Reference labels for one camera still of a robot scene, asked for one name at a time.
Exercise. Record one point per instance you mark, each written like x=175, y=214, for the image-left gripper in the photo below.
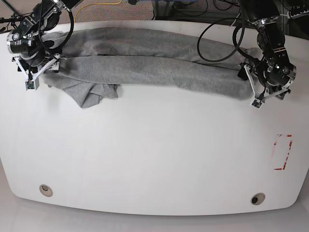
x=31, y=69

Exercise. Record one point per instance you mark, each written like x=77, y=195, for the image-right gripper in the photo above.
x=261, y=87

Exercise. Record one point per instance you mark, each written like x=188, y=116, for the grey printed T-shirt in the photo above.
x=99, y=60

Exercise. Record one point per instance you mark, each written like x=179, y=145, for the black tripod legs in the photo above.
x=13, y=19

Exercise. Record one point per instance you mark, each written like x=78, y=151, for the red tape rectangle marking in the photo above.
x=280, y=152

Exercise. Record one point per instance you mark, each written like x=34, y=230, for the white power strip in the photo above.
x=298, y=11

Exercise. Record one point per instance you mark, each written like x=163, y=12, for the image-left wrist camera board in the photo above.
x=32, y=85

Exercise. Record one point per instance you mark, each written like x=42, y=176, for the grey metal frame leg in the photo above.
x=163, y=9

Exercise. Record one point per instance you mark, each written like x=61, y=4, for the left table cable grommet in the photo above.
x=46, y=190

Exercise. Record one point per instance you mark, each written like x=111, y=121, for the table cable grommet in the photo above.
x=258, y=199
x=46, y=190

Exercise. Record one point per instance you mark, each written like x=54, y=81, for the right table cable grommet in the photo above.
x=258, y=199

